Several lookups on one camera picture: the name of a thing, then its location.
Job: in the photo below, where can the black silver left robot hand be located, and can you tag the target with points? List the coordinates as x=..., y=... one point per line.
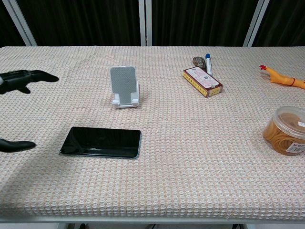
x=28, y=75

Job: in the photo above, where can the black smartphone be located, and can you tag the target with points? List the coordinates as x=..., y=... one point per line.
x=100, y=142

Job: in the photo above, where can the small white object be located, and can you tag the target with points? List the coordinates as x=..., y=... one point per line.
x=123, y=83

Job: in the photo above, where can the black pleated curtain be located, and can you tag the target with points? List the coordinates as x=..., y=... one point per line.
x=83, y=21

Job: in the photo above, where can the small brown mottled object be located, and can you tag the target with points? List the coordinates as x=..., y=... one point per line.
x=199, y=62

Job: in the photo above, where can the white marker blue cap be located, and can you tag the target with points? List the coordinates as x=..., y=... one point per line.
x=209, y=65

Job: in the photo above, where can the beige waffle-weave tablecloth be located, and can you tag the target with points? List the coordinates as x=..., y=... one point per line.
x=190, y=167

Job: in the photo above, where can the yellow rubber chicken toy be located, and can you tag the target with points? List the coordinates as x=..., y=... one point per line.
x=278, y=77

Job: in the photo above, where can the clear jar of rubber bands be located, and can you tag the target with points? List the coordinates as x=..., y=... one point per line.
x=283, y=133

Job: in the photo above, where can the white slanted frame post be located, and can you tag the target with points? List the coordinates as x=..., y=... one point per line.
x=256, y=23
x=21, y=23

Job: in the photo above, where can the white upright frame post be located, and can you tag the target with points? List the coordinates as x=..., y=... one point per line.
x=145, y=21

